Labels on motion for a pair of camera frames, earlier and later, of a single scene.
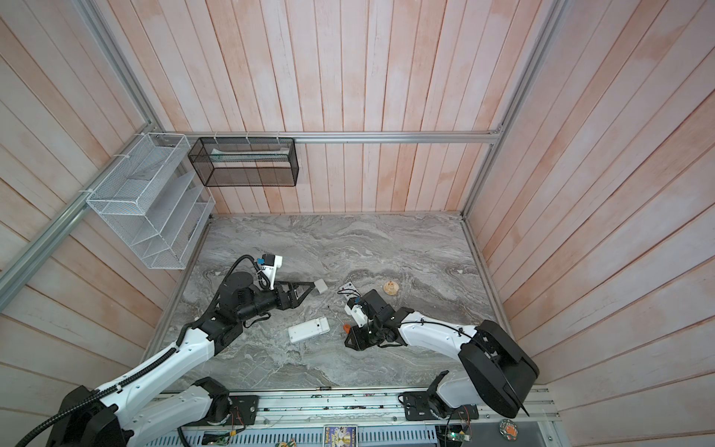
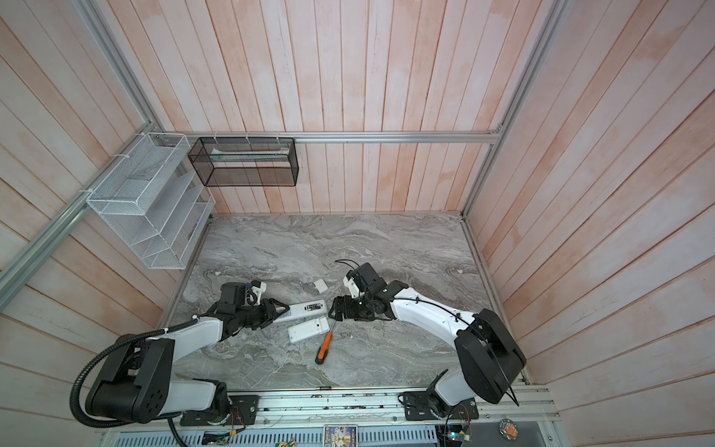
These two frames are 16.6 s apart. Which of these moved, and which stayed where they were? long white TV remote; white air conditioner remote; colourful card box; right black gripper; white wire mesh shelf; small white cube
Moved: long white TV remote; right black gripper
Stayed: white air conditioner remote; white wire mesh shelf; colourful card box; small white cube
